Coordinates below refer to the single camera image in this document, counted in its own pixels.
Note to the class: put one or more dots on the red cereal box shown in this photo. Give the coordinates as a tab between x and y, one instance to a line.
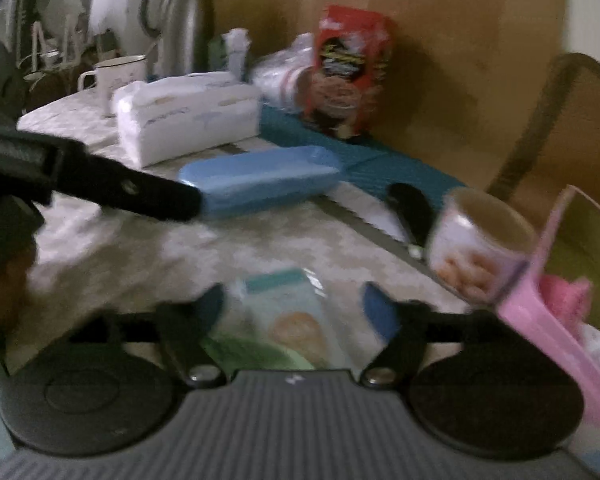
350	75

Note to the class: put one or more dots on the steel thermos jug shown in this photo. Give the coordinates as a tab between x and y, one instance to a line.
185	30

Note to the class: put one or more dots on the brown tray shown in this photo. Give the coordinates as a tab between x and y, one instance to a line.
580	140

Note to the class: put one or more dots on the white enamel mug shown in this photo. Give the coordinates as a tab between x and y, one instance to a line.
115	80

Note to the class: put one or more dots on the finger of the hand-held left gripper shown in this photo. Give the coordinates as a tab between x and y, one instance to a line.
145	192

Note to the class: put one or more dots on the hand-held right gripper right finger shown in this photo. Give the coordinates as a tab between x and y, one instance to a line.
377	311

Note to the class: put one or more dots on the pink box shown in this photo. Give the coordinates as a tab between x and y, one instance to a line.
535	320

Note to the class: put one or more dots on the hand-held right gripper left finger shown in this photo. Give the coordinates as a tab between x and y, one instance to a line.
212	306

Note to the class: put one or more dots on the blue printed tissue pack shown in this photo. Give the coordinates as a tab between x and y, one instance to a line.
180	125

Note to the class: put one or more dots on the blue plastic case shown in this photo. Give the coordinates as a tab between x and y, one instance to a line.
260	180

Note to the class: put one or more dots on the pale green packet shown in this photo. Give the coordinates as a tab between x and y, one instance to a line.
217	55

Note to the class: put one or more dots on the clear plastic bag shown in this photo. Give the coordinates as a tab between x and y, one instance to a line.
280	75

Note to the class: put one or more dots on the brown cardboard board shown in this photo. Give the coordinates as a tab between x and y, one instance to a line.
455	35

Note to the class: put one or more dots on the teal mat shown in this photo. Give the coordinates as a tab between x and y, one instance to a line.
380	165

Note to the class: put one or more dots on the pink fuzzy cloth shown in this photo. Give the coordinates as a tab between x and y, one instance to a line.
565	300

